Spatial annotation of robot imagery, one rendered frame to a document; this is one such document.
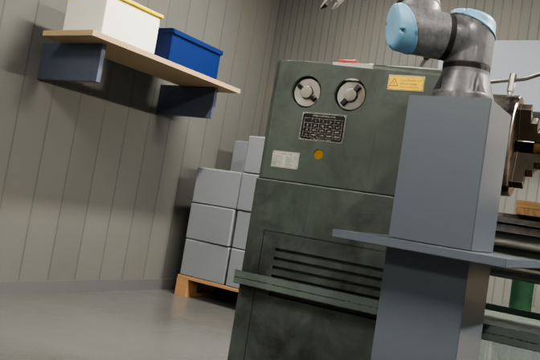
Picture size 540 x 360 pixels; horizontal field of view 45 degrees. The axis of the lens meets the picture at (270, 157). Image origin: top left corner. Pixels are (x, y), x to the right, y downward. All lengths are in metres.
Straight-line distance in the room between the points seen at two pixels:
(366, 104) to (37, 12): 2.66
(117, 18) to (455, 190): 2.71
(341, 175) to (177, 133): 3.23
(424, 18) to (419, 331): 0.73
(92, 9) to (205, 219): 1.84
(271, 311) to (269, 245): 0.20
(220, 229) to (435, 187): 3.40
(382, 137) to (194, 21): 3.46
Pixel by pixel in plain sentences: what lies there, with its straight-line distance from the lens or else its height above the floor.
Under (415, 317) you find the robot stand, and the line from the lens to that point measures 1.60.
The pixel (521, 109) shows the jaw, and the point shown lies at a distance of 2.11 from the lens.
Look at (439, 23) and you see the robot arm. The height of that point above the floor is 1.27.
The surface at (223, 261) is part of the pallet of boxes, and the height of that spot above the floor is 0.32.
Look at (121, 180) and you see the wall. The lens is 4.77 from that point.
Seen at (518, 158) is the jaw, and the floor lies 1.04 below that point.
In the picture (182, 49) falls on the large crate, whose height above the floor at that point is 1.66.
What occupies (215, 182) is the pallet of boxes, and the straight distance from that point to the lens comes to 4.94.
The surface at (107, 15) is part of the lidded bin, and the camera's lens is 3.86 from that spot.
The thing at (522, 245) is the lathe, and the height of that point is 0.78.
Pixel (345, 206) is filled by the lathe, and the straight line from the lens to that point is 2.01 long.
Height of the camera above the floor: 0.78
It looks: 4 degrees up
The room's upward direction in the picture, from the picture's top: 9 degrees clockwise
